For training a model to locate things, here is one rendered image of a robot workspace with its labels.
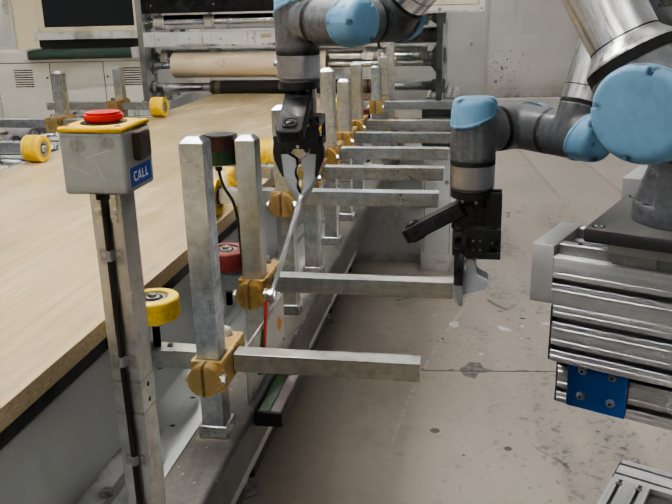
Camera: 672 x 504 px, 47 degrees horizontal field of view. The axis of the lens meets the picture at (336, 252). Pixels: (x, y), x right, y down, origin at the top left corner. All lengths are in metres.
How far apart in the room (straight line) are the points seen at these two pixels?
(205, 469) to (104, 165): 0.52
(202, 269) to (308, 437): 1.51
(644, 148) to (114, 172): 0.59
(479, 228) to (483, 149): 0.14
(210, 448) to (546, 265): 0.57
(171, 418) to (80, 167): 0.73
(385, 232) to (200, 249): 3.05
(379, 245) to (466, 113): 2.90
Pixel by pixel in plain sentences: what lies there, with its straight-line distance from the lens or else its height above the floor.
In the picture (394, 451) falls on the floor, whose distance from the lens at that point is 2.51.
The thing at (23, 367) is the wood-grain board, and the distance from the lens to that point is 1.08.
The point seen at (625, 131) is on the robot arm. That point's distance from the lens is 0.96.
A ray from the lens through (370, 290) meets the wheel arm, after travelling 1.40.
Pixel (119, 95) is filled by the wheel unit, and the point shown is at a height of 0.99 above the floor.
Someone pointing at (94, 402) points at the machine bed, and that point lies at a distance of 1.32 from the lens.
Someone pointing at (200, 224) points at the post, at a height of 1.04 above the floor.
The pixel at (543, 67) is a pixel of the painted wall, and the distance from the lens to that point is 10.36.
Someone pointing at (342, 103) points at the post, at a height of 1.05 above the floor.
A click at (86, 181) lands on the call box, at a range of 0.84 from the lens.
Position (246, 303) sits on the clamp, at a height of 0.83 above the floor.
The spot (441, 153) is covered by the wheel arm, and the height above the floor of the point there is 0.95.
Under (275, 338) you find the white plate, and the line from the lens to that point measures 1.47.
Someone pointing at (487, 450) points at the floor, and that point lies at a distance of 2.54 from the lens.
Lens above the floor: 1.33
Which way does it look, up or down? 18 degrees down
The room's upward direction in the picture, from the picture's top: 1 degrees counter-clockwise
